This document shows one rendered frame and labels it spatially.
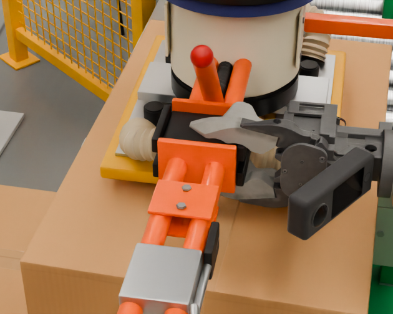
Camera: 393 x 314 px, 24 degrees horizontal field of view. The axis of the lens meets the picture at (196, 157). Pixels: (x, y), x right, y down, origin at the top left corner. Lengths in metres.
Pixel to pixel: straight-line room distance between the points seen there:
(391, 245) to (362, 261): 0.77
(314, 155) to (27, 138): 2.05
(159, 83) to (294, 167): 0.34
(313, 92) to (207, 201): 0.38
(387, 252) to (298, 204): 0.99
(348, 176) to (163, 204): 0.18
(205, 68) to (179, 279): 0.23
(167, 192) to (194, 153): 0.06
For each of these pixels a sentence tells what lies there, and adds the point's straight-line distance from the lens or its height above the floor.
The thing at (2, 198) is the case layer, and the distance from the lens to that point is 1.81.
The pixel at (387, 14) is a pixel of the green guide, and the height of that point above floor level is 0.58.
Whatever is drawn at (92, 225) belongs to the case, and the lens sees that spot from 1.11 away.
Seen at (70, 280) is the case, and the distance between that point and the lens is 1.07.
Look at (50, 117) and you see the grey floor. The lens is 2.99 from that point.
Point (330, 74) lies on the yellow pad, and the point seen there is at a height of 0.99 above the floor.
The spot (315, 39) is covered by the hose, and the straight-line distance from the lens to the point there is 1.31.
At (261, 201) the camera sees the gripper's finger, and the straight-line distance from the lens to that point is 0.97.
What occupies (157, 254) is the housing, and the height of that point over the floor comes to 1.11.
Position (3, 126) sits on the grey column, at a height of 0.01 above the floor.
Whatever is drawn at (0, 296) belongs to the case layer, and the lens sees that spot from 1.61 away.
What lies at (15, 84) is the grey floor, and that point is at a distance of 3.18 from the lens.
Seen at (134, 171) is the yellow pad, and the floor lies 0.98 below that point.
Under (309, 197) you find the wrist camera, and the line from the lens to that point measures 0.87.
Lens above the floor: 1.67
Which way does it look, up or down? 37 degrees down
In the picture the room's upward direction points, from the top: straight up
